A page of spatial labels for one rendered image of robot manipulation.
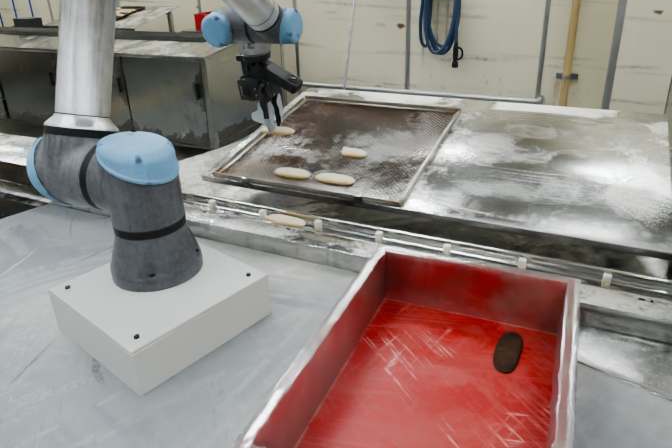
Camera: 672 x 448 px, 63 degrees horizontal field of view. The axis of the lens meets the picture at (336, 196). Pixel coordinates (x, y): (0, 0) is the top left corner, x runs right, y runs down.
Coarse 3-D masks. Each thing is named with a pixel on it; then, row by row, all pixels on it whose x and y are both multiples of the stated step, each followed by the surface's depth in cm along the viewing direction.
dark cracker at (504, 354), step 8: (504, 336) 86; (512, 336) 86; (520, 336) 86; (504, 344) 84; (512, 344) 84; (520, 344) 84; (496, 352) 82; (504, 352) 82; (512, 352) 82; (520, 352) 83; (496, 360) 81; (504, 360) 81; (512, 360) 81; (496, 368) 80; (504, 368) 79; (512, 368) 80
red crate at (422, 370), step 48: (384, 336) 88; (432, 336) 88; (480, 336) 87; (528, 336) 87; (336, 384) 78; (384, 384) 78; (432, 384) 78; (480, 384) 77; (528, 384) 77; (336, 432) 70; (384, 432) 70; (432, 432) 70; (480, 432) 70; (528, 432) 69
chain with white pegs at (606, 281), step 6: (210, 204) 128; (216, 210) 130; (264, 210) 123; (264, 216) 123; (318, 222) 116; (318, 228) 117; (378, 234) 111; (378, 240) 111; (444, 246) 105; (450, 246) 106; (444, 252) 106; (450, 252) 106; (522, 258) 100; (522, 264) 100; (606, 276) 94; (606, 282) 94
